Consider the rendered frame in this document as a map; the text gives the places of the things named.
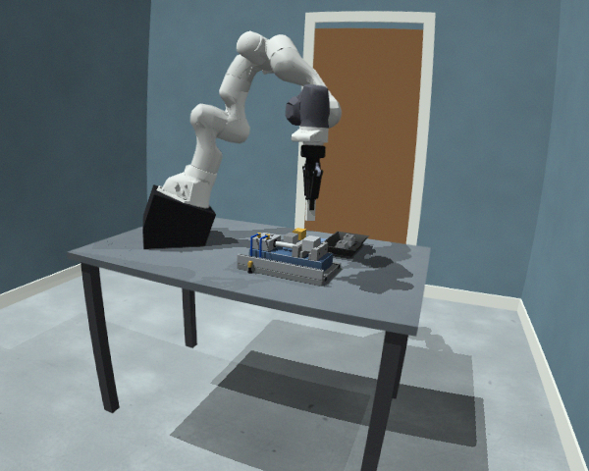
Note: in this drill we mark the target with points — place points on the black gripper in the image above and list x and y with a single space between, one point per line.
311 176

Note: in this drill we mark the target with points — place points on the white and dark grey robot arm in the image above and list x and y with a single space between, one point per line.
310 110

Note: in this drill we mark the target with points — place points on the yellow rectangular block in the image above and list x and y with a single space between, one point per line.
301 233

